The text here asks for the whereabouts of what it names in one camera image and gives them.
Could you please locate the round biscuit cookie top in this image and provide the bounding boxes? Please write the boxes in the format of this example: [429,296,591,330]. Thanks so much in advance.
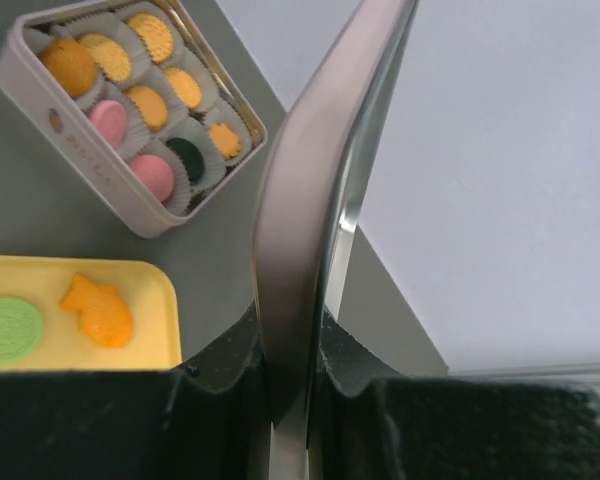
[164,67,203,110]

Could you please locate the silver tin lid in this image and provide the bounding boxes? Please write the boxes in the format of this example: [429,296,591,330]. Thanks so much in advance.
[252,1,417,479]

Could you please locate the swirl cookie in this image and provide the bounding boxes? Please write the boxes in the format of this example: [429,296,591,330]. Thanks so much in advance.
[125,85,168,132]
[208,123,242,160]

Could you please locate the fish shaped cookie top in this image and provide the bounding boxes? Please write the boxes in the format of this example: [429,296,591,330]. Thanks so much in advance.
[59,273,134,348]

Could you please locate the pink cookie tin box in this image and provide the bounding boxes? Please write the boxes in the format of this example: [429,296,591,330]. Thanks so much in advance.
[0,1,267,238]

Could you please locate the green sandwich cookie top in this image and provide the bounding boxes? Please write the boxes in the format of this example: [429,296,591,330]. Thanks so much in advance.
[0,296,44,364]

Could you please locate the round biscuit cookie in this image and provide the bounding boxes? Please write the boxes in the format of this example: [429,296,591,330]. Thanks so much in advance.
[126,12,175,64]
[78,33,132,82]
[164,67,203,110]

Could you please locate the chocolate chip cookie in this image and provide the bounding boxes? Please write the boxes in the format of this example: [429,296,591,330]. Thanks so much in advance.
[38,38,98,98]

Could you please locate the yellow plastic tray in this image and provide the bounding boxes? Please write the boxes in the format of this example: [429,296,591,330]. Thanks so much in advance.
[0,255,182,371]

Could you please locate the black sandwich cookie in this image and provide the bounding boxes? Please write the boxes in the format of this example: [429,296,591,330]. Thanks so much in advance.
[166,137,206,183]

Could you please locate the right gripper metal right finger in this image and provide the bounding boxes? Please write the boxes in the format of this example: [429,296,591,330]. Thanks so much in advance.
[309,315,600,479]

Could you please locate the pink sandwich cookie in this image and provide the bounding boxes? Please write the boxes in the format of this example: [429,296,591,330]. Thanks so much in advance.
[89,100,128,149]
[129,154,175,202]

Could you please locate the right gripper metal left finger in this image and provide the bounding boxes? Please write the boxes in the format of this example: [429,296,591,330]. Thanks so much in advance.
[0,310,269,479]

